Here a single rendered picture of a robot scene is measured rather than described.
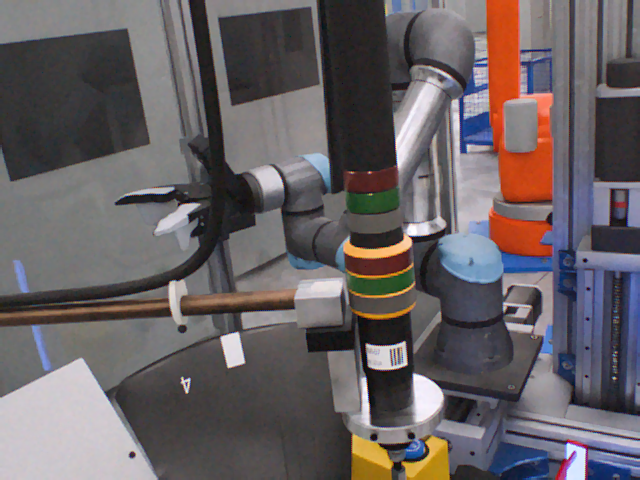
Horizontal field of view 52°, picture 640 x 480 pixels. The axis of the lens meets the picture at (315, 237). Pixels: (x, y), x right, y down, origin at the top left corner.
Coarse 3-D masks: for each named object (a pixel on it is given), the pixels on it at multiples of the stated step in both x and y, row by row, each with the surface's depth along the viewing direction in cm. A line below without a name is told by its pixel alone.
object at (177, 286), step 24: (192, 0) 37; (192, 24) 38; (216, 96) 39; (216, 120) 40; (216, 144) 40; (216, 168) 41; (216, 192) 41; (216, 216) 42; (216, 240) 42; (192, 264) 43; (72, 288) 45; (96, 288) 44; (120, 288) 44; (144, 288) 44
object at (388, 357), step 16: (368, 320) 42; (384, 320) 41; (400, 320) 42; (368, 336) 42; (384, 336) 42; (400, 336) 42; (368, 352) 43; (384, 352) 42; (400, 352) 42; (368, 368) 43; (384, 368) 43; (400, 368) 43; (368, 384) 44; (384, 384) 43; (400, 384) 43; (368, 400) 45; (384, 400) 44; (400, 400) 44; (384, 448) 45; (400, 448) 45
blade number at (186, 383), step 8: (192, 368) 61; (176, 376) 60; (184, 376) 60; (192, 376) 60; (176, 384) 60; (184, 384) 60; (192, 384) 60; (184, 392) 60; (192, 392) 60; (200, 392) 60; (184, 400) 59
